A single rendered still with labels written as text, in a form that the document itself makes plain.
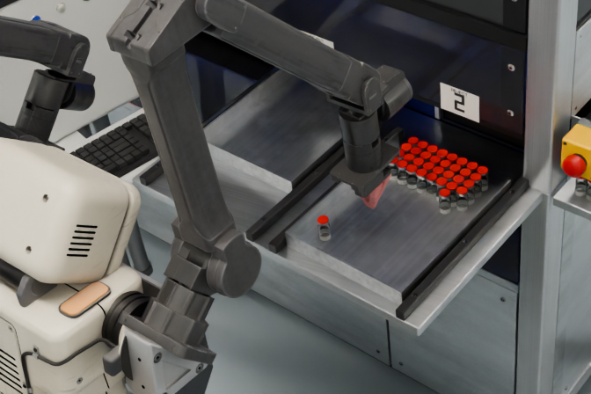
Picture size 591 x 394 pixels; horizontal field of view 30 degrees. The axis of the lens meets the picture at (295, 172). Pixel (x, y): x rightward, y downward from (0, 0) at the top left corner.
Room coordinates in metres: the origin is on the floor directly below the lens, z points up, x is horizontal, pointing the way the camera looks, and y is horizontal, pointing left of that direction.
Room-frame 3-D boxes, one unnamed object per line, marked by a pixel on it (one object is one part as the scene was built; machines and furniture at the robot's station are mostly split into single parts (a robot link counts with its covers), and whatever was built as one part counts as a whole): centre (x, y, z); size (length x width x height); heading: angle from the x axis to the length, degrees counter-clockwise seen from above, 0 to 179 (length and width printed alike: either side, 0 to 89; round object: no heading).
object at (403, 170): (1.53, -0.24, 0.91); 0.18 x 0.02 x 0.05; 44
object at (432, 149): (1.58, -0.29, 0.91); 0.18 x 0.02 x 0.05; 44
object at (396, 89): (1.33, -0.13, 1.29); 0.11 x 0.09 x 0.12; 134
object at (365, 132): (1.30, -0.11, 1.26); 0.07 x 0.06 x 0.07; 134
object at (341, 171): (1.30, -0.11, 1.20); 0.10 x 0.07 x 0.07; 134
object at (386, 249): (1.47, -0.18, 0.90); 0.34 x 0.26 x 0.04; 134
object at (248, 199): (1.62, -0.09, 0.87); 0.70 x 0.48 x 0.02; 45
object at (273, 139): (1.79, -0.02, 0.90); 0.34 x 0.26 x 0.04; 135
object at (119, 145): (1.84, 0.43, 0.82); 0.40 x 0.14 x 0.02; 124
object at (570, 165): (1.43, -0.49, 1.00); 0.04 x 0.04 x 0.04; 45
